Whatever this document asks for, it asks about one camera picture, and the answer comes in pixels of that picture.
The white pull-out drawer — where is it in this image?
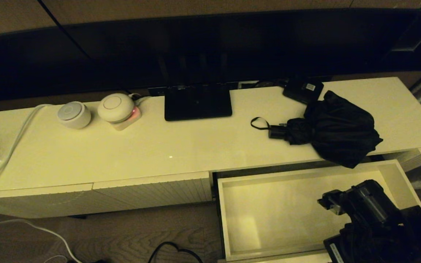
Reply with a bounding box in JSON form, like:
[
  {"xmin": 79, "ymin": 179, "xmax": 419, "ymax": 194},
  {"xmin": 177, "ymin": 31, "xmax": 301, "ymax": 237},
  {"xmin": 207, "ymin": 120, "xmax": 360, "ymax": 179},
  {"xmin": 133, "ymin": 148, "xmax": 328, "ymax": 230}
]
[{"xmin": 212, "ymin": 160, "xmax": 421, "ymax": 263}]

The black umbrella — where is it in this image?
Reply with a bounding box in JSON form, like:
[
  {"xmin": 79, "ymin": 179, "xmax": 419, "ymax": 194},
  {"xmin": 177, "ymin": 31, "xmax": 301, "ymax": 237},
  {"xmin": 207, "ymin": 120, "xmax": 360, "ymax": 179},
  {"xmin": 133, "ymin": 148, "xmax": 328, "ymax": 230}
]
[{"xmin": 251, "ymin": 91, "xmax": 383, "ymax": 169}]

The black set-top box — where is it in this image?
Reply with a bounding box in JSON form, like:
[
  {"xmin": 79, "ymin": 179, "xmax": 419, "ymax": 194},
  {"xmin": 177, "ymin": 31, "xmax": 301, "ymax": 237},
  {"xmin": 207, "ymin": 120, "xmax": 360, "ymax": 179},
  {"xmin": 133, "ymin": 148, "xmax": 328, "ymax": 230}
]
[{"xmin": 282, "ymin": 77, "xmax": 324, "ymax": 105}]

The black flat television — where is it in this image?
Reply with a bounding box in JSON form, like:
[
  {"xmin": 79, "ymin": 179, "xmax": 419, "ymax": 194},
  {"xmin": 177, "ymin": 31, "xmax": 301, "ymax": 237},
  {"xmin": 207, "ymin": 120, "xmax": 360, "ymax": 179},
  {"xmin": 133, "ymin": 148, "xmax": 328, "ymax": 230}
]
[{"xmin": 0, "ymin": 9, "xmax": 421, "ymax": 103}]

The white power strip red light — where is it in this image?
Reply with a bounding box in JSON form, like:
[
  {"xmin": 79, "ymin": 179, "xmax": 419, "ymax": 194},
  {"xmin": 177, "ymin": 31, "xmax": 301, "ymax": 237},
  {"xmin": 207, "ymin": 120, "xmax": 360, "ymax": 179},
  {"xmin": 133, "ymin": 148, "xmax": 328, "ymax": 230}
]
[{"xmin": 110, "ymin": 106, "xmax": 142, "ymax": 131}]

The white dome-shaped device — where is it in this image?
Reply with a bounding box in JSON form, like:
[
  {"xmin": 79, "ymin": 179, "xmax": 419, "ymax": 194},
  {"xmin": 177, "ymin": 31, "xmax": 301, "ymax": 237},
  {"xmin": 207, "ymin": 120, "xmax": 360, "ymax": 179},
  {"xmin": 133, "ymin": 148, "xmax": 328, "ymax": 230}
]
[{"xmin": 97, "ymin": 93, "xmax": 135, "ymax": 123}]

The white speaker with grey top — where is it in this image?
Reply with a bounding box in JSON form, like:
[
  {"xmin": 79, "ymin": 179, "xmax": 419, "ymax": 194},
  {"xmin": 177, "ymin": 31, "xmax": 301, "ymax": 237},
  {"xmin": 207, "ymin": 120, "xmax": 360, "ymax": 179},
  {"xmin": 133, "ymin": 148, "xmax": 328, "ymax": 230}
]
[{"xmin": 57, "ymin": 101, "xmax": 91, "ymax": 129}]

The black television base plate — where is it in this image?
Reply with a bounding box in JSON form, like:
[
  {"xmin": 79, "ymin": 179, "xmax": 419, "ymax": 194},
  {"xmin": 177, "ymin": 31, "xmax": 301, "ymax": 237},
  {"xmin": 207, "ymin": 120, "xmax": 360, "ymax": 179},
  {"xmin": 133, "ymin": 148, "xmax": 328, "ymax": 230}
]
[{"xmin": 164, "ymin": 83, "xmax": 233, "ymax": 121}]

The black floor cable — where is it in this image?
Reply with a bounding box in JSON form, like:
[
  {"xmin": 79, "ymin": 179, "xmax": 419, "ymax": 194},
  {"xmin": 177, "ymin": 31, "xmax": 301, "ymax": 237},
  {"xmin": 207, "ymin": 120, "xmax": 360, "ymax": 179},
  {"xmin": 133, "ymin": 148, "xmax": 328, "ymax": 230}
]
[{"xmin": 148, "ymin": 241, "xmax": 204, "ymax": 263}]

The thin black wall cable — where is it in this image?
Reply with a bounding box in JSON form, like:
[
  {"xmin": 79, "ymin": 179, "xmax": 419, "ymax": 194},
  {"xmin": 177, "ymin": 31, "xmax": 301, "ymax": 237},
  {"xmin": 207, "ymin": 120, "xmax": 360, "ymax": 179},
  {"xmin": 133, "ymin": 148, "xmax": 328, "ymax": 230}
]
[{"xmin": 38, "ymin": 0, "xmax": 131, "ymax": 92}]

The white power cable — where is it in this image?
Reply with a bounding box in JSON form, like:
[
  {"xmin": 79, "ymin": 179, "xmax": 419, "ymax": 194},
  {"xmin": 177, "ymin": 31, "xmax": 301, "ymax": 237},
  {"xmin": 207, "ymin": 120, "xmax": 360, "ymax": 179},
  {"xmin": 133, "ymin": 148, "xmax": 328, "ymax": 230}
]
[{"xmin": 0, "ymin": 104, "xmax": 83, "ymax": 263}]

